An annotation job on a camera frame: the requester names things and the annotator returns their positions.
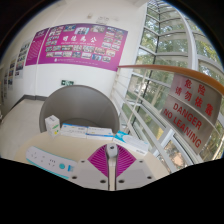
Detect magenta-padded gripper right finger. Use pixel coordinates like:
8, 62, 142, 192
114, 144, 156, 191

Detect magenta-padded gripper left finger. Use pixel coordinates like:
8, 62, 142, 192
68, 144, 110, 191

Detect small upright white carton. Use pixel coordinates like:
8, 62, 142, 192
44, 114, 62, 138

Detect silver sign red letters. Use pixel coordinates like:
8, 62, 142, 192
159, 94, 213, 155

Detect grey round tub chair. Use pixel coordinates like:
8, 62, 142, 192
38, 84, 121, 134

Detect green exit sign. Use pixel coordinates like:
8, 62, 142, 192
60, 79, 75, 86

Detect silver sign red characters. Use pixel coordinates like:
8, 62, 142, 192
169, 73, 223, 116

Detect white railing with wooden handrail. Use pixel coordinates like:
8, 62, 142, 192
111, 63, 224, 174

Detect large magenta photo poster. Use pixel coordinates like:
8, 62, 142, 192
37, 23, 129, 72

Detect narrow magenta text poster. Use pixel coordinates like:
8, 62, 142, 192
25, 27, 50, 67

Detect white wall photo poster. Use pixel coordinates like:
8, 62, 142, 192
7, 59, 18, 89
14, 39, 31, 79

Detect white-framed glass window wall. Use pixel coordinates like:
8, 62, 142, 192
121, 0, 224, 161

